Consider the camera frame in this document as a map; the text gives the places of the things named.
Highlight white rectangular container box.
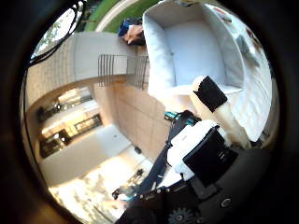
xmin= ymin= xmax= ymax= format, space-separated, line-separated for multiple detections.
xmin=141 ymin=0 xmax=246 ymax=104

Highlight dark blue tripod stand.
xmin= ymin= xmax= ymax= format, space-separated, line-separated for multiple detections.
xmin=111 ymin=110 xmax=202 ymax=202

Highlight black patio chair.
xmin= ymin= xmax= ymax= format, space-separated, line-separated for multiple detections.
xmin=97 ymin=53 xmax=150 ymax=91

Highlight person in blue shirt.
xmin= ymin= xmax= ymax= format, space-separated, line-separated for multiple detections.
xmin=117 ymin=18 xmax=147 ymax=47

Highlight tree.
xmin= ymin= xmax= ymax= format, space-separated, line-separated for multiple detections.
xmin=32 ymin=12 xmax=78 ymax=60

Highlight black cables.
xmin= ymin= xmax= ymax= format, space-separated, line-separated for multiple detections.
xmin=29 ymin=0 xmax=87 ymax=66

